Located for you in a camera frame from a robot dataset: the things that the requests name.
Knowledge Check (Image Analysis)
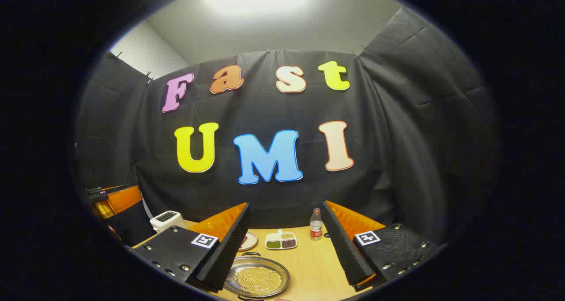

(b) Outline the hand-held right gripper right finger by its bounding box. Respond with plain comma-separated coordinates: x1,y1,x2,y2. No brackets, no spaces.
321,200,443,288

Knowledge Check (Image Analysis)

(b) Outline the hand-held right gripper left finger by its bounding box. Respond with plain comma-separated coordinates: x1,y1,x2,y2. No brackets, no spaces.
130,203,251,293

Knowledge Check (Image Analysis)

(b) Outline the stainless steel pot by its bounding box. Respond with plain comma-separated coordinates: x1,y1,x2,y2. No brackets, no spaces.
223,252,290,301

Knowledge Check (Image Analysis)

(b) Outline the white oval plate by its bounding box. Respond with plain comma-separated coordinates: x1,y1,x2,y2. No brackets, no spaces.
238,231,258,252

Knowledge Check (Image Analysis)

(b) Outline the white toaster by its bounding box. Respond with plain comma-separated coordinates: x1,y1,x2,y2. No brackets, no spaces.
150,211,187,233

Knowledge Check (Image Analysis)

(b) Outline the clear plastic water bottle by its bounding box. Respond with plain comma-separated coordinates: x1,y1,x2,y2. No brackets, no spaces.
310,208,323,241

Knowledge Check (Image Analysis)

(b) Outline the pile of yellow soybeans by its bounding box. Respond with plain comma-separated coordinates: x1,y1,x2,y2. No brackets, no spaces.
233,267,282,294

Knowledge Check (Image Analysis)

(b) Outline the white divided dish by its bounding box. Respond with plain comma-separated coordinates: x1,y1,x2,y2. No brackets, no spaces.
265,229,298,250

